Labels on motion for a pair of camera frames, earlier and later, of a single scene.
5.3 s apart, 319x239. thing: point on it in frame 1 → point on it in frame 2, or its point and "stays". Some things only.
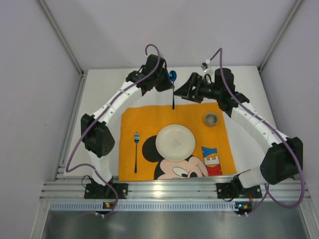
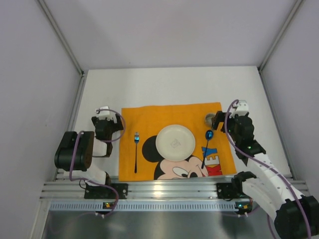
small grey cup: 211,119 stays
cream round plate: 175,142 stays
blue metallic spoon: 172,76 → 209,136
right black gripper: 195,88 → 223,121
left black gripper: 164,81 → 114,123
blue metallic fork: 136,140 stays
